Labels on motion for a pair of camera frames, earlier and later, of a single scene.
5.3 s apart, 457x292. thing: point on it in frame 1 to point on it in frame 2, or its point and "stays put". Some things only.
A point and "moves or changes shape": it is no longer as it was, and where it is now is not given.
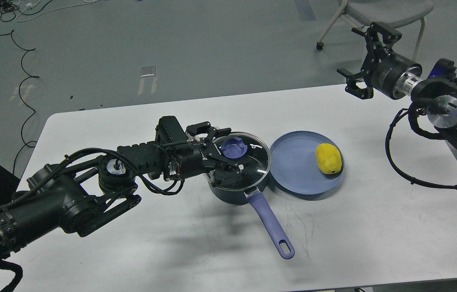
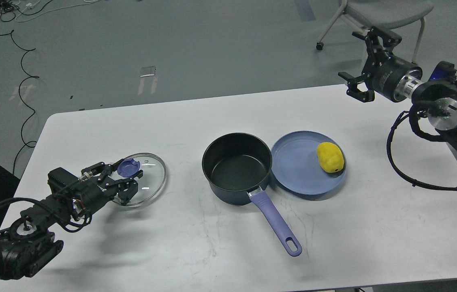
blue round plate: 293,165 stays put
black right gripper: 386,69 stays put
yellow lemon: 328,158 stays put
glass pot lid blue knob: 234,148 moves or changes shape
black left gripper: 195,160 to 93,196
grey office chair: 366,13 stays put
